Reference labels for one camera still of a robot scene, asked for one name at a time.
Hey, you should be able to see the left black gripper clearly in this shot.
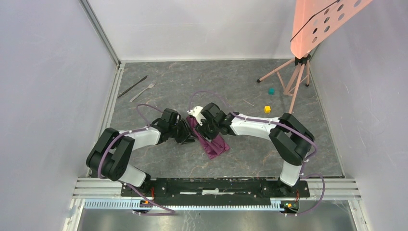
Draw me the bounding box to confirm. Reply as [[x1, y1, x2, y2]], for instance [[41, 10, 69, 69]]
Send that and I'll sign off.
[[168, 118, 198, 145]]

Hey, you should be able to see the purple cloth napkin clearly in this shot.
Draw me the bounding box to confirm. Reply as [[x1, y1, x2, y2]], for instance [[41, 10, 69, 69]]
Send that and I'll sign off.
[[186, 116, 230, 159]]

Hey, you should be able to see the silver fork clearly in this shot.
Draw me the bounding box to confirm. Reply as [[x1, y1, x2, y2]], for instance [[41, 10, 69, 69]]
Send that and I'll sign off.
[[129, 80, 157, 103]]

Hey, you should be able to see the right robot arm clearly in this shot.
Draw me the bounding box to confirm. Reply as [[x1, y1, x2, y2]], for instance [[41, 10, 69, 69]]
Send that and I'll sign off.
[[188, 103, 314, 196]]

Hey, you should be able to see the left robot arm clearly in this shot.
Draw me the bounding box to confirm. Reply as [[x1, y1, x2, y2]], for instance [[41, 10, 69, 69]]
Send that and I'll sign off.
[[86, 108, 197, 196]]

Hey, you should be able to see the yellow cube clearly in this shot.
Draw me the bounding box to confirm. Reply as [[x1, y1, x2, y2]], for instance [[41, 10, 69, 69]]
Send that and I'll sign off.
[[264, 105, 271, 114]]

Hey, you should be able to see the black knife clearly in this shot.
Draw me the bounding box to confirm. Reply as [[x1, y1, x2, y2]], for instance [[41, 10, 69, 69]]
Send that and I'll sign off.
[[117, 75, 148, 98]]

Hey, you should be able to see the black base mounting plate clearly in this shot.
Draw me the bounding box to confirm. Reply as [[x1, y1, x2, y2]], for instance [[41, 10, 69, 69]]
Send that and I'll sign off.
[[138, 177, 310, 205]]

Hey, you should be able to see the teal cube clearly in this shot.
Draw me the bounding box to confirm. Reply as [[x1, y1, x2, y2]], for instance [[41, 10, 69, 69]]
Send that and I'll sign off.
[[268, 88, 275, 95]]

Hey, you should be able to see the pink music stand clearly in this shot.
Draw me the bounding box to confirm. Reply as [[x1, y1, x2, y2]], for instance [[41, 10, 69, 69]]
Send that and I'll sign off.
[[257, 0, 372, 114]]

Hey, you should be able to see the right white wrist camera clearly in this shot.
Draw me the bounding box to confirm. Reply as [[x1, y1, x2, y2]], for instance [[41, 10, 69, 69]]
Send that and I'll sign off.
[[187, 106, 205, 126]]

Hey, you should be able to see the aluminium frame rail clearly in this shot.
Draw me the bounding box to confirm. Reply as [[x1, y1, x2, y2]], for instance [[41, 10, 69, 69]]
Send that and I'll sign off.
[[79, 0, 126, 179]]

